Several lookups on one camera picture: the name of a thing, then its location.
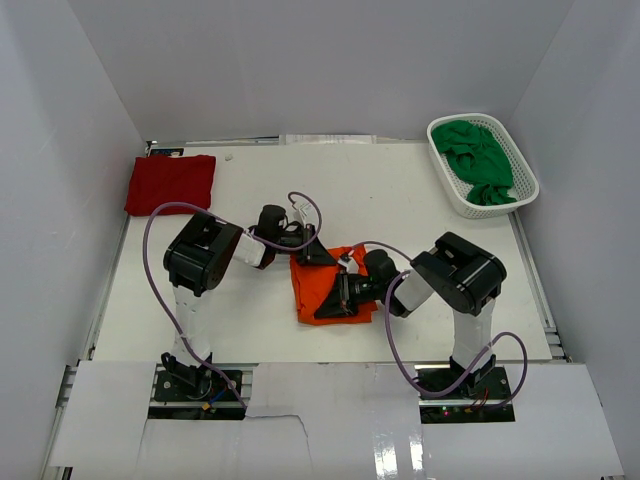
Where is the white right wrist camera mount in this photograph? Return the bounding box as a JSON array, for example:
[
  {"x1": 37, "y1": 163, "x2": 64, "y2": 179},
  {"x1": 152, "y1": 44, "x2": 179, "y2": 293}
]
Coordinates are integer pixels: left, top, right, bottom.
[{"x1": 337, "y1": 247, "x2": 365, "y2": 274}]

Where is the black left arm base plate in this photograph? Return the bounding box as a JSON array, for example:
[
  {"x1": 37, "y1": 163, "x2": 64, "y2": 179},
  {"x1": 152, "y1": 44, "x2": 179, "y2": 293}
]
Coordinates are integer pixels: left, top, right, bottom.
[{"x1": 147, "y1": 366, "x2": 245, "y2": 421}]

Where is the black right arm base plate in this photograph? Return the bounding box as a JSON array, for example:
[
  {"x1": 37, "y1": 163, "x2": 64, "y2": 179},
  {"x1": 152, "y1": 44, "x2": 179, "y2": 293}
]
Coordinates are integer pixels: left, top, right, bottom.
[{"x1": 419, "y1": 367, "x2": 515, "y2": 425}]

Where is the blue label sticker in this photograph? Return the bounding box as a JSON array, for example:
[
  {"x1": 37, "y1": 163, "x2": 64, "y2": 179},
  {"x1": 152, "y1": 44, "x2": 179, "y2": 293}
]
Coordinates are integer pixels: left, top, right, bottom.
[{"x1": 147, "y1": 145, "x2": 184, "y2": 157}]

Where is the green t shirt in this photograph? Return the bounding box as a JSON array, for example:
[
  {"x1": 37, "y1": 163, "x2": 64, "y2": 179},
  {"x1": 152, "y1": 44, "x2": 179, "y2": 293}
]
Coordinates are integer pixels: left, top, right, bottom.
[{"x1": 432, "y1": 120, "x2": 516, "y2": 206}]

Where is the white plastic laundry basket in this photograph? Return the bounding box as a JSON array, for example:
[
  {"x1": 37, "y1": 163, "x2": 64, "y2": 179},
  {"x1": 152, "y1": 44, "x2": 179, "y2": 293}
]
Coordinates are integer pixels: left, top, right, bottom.
[{"x1": 426, "y1": 113, "x2": 539, "y2": 219}]

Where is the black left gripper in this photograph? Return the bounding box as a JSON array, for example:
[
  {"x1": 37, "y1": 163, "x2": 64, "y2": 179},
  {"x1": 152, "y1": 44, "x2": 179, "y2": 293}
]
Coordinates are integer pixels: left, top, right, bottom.
[{"x1": 271, "y1": 224, "x2": 334, "y2": 265}]

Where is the folded dark red t shirt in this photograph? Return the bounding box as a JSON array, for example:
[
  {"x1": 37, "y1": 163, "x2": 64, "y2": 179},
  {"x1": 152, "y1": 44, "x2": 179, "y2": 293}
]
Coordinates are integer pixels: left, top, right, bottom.
[{"x1": 124, "y1": 154, "x2": 216, "y2": 217}]

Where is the orange t shirt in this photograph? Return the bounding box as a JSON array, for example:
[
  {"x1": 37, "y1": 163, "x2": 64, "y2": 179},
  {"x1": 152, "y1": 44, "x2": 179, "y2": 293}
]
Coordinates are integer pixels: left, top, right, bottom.
[{"x1": 290, "y1": 257, "x2": 378, "y2": 326}]

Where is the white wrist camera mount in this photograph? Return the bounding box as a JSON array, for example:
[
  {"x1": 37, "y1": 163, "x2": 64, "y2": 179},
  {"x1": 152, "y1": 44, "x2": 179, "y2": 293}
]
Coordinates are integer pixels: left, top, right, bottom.
[
  {"x1": 292, "y1": 199, "x2": 318, "y2": 227},
  {"x1": 337, "y1": 247, "x2": 365, "y2": 274}
]

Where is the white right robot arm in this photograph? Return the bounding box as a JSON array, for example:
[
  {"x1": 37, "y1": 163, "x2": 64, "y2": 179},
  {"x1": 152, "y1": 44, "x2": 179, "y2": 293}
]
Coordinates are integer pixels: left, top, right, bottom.
[{"x1": 314, "y1": 232, "x2": 506, "y2": 399}]

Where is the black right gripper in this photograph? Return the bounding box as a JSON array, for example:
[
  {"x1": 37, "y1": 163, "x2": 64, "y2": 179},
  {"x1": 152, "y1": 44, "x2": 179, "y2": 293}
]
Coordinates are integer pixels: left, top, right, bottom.
[{"x1": 315, "y1": 270, "x2": 386, "y2": 318}]

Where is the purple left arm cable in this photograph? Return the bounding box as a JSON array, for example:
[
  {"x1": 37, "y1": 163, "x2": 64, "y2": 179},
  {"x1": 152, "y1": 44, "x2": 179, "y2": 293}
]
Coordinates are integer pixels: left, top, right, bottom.
[{"x1": 143, "y1": 191, "x2": 324, "y2": 409}]

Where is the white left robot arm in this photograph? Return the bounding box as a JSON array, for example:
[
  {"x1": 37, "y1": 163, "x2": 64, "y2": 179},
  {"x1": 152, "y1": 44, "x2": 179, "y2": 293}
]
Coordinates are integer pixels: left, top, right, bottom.
[{"x1": 161, "y1": 205, "x2": 336, "y2": 399}]

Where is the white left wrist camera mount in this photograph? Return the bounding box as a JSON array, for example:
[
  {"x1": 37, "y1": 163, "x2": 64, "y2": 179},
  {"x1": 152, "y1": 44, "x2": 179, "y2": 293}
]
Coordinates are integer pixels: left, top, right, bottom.
[{"x1": 292, "y1": 199, "x2": 318, "y2": 227}]

